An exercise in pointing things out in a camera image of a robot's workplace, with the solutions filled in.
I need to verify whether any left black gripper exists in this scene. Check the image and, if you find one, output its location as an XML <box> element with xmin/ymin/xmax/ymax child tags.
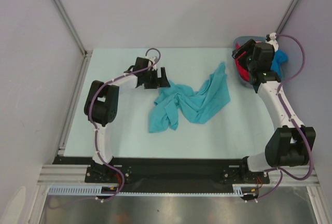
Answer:
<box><xmin>143</xmin><ymin>68</ymin><xmax>170</xmax><ymax>90</ymax></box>

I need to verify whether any teal t-shirt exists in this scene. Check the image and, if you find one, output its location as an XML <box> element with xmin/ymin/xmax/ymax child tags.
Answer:
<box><xmin>148</xmin><ymin>62</ymin><xmax>230</xmax><ymax>133</ymax></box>

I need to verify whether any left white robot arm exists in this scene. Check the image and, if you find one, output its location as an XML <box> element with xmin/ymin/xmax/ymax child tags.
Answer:
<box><xmin>84</xmin><ymin>55</ymin><xmax>170</xmax><ymax>183</ymax></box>

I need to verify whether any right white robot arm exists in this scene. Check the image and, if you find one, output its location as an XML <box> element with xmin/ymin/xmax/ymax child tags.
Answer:
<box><xmin>232</xmin><ymin>39</ymin><xmax>316</xmax><ymax>183</ymax></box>

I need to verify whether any red t-shirt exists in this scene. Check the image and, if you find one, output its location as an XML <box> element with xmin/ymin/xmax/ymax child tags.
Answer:
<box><xmin>235</xmin><ymin>52</ymin><xmax>250</xmax><ymax>82</ymax></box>

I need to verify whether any blue t-shirt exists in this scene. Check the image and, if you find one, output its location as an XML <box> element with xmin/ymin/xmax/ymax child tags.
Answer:
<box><xmin>271</xmin><ymin>50</ymin><xmax>288</xmax><ymax>78</ymax></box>

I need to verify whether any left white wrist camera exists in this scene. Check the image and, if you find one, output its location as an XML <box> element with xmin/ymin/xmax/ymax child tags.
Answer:
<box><xmin>145</xmin><ymin>56</ymin><xmax>159</xmax><ymax>71</ymax></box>

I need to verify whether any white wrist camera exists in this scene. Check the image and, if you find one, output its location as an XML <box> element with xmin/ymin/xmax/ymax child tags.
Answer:
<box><xmin>145</xmin><ymin>56</ymin><xmax>159</xmax><ymax>71</ymax></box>
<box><xmin>265</xmin><ymin>32</ymin><xmax>279</xmax><ymax>52</ymax></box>

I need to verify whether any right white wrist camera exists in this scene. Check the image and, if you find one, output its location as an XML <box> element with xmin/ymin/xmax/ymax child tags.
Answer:
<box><xmin>265</xmin><ymin>32</ymin><xmax>279</xmax><ymax>52</ymax></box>

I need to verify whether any left aluminium corner post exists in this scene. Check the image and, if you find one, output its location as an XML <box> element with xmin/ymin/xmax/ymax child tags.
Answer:
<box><xmin>38</xmin><ymin>0</ymin><xmax>88</xmax><ymax>56</ymax></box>

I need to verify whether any aluminium corner post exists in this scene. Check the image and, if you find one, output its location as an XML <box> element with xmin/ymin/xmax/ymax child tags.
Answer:
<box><xmin>38</xmin><ymin>0</ymin><xmax>88</xmax><ymax>56</ymax></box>
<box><xmin>275</xmin><ymin>0</ymin><xmax>301</xmax><ymax>35</ymax></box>

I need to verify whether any right aluminium corner post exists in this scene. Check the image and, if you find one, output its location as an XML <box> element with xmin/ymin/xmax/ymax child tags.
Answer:
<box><xmin>275</xmin><ymin>0</ymin><xmax>301</xmax><ymax>35</ymax></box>

